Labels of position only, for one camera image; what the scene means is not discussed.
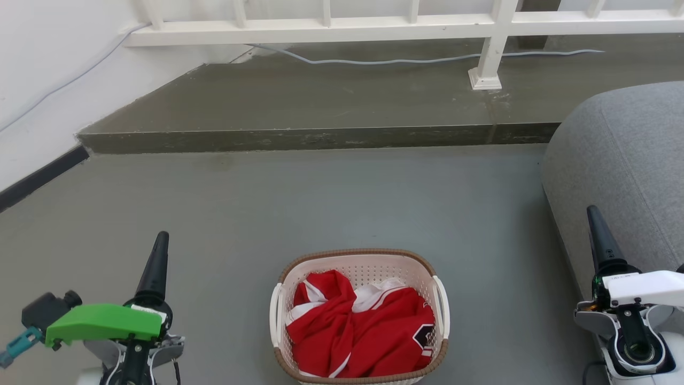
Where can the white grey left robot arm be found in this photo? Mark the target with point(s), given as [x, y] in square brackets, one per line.
[133, 359]

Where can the black baseboard strip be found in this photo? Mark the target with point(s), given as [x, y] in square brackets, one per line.
[40, 176]

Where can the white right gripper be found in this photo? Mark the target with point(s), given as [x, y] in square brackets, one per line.
[641, 286]

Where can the raised concrete step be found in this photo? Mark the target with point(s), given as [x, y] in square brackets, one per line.
[320, 107]

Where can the white railing fence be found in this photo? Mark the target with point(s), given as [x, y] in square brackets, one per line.
[406, 24]

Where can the white laundry basket brown rim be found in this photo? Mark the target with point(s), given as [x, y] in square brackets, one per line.
[360, 267]

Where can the teal connector clip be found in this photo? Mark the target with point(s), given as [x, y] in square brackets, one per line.
[18, 346]

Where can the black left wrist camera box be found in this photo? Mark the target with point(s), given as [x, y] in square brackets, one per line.
[47, 309]

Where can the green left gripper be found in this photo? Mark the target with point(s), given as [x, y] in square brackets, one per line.
[101, 322]

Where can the red white garment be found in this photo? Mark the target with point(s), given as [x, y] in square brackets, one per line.
[363, 326]

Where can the grey fabric sofa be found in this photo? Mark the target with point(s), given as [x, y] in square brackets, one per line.
[620, 176]

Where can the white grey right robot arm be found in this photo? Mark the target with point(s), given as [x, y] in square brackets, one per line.
[633, 337]

